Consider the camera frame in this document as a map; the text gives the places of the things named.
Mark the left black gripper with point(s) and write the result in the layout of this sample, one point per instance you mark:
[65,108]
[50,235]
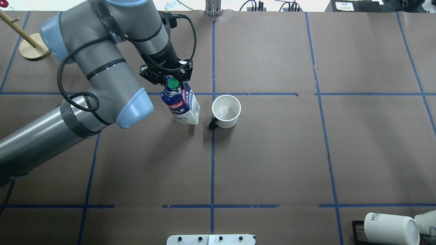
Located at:
[166,56]

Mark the blue Pascual milk carton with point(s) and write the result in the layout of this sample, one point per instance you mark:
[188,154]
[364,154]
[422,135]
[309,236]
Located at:
[181,101]

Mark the white mug black handle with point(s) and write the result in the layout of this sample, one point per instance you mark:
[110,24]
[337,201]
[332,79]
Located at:
[226,110]

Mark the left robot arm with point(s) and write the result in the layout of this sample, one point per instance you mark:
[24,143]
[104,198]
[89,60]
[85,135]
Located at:
[97,85]

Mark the white ribbed cup on rack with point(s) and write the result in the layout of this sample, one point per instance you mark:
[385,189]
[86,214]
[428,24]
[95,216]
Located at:
[390,229]

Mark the wooden mug tree stand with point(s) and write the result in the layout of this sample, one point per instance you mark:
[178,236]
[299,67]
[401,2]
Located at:
[32,47]

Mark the brown paper table cover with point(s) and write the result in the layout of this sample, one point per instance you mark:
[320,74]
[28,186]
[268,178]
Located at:
[337,120]

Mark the black box with label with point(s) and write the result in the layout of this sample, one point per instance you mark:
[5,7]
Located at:
[361,6]

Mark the aluminium profile post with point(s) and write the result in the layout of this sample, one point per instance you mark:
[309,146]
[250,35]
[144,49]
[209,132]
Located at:
[213,8]

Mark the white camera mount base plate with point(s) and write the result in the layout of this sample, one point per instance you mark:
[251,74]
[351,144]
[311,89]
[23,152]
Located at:
[211,239]

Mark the black wire cup rack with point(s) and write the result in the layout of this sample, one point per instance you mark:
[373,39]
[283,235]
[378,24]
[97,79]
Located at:
[358,232]

